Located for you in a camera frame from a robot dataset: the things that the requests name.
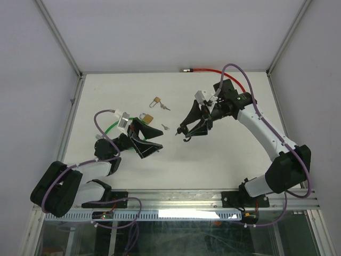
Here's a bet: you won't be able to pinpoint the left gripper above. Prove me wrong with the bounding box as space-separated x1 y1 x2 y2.
113 118 163 158

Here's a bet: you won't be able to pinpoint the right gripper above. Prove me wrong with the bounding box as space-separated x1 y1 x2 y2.
181 100 229 138

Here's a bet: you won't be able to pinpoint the large brass padlock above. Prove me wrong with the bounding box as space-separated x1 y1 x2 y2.
139 113 154 125

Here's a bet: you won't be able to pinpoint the small padlock silver keys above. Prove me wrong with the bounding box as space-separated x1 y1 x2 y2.
160 102 170 110

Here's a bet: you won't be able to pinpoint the small brass padlock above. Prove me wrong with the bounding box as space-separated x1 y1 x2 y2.
149 97 160 108

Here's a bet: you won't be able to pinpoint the green cable lock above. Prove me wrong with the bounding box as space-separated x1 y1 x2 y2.
95 118 148 139

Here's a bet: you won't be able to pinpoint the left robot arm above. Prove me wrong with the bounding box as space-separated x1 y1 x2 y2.
30 118 164 217

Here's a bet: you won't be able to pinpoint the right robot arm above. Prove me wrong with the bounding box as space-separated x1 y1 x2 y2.
176 79 311 207

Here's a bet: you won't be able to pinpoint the red cable lock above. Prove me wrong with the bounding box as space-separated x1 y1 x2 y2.
179 68 246 92

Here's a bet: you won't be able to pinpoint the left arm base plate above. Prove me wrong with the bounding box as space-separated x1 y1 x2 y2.
82 190 128 209

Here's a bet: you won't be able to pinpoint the slotted cable duct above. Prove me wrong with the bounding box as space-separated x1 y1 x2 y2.
45 209 242 222

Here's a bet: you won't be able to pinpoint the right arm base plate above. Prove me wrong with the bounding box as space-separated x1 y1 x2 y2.
221 190 270 210

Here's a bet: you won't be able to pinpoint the aluminium mounting rail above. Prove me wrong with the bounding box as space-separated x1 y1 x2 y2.
34 188 319 211

